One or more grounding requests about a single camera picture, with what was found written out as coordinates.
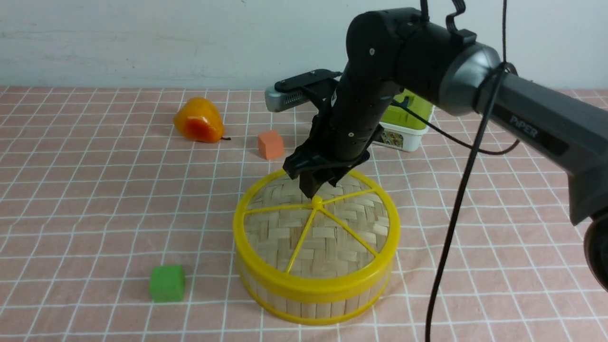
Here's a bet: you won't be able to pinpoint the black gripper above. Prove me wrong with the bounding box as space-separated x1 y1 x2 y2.
283 114 383 199

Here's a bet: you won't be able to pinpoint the woven bamboo steamer lid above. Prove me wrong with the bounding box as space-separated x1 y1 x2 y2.
233 171 401 279

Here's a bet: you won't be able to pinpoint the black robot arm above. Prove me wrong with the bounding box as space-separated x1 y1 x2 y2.
283 7 608 288

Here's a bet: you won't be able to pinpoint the bamboo steamer basket yellow rims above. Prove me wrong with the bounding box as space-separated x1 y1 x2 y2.
235 250 394 325

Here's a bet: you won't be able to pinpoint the white box green lid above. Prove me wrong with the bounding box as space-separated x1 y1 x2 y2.
374 90 434 152

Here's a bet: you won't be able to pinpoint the orange foam cube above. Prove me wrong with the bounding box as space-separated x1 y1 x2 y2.
257 130 285 161

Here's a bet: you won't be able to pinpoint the orange yellow toy pear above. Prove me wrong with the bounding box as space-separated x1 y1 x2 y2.
173 97 231 143

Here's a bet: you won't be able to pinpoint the green foam cube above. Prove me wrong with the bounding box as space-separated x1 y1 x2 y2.
148 265 185 303

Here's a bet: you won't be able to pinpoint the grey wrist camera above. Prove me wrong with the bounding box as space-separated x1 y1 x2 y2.
265 69 342 113

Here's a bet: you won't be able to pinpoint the black cable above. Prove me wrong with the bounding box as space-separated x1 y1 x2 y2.
389 0 521 342

